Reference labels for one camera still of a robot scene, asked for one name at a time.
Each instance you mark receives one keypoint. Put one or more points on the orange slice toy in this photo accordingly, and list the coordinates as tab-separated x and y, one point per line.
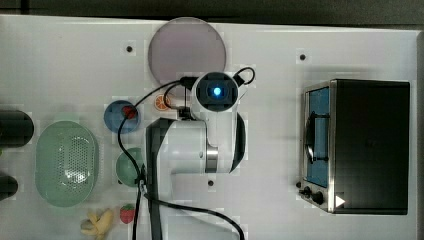
162	103

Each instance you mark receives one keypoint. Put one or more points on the grey round plate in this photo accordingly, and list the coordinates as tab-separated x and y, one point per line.
185	46

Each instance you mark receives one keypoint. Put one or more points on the green oval strainer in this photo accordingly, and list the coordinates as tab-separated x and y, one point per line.
66	163

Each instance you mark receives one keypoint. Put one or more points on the small black cylinder container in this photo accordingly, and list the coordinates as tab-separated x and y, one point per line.
8	187

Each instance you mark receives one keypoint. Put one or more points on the blue bowl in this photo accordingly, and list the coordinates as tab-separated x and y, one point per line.
113	118

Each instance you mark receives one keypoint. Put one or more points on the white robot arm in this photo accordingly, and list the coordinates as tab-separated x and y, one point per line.
210	139

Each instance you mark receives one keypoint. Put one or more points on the red strawberry toy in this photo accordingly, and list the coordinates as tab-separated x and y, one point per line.
127	213

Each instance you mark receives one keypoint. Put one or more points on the green mug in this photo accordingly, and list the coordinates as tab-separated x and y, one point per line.
125	169

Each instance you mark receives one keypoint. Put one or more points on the yellow plush banana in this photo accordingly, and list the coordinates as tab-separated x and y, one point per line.
98	226

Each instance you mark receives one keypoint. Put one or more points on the red strawberry in bowl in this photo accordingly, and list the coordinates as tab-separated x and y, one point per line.
129	111

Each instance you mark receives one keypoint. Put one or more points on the toaster oven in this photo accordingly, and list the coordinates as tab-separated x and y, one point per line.
356	146

